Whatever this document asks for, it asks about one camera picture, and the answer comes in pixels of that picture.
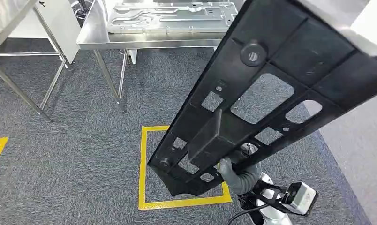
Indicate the white cabinet panel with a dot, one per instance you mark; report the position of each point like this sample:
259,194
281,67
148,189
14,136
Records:
62,24

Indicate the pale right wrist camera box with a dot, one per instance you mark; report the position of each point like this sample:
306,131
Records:
302,198

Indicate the stainless steel table frame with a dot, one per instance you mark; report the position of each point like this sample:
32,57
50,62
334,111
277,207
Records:
8,84

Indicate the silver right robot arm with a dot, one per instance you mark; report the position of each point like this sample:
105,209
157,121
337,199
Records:
274,216

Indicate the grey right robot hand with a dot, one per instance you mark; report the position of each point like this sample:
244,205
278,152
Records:
241,183

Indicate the long black plastic panel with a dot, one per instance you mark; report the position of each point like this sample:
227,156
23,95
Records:
269,31

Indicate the stainless steel work table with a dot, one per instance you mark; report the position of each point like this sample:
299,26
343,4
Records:
151,40

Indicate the stamped silver metal plate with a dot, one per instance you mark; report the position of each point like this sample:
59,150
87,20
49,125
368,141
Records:
170,17

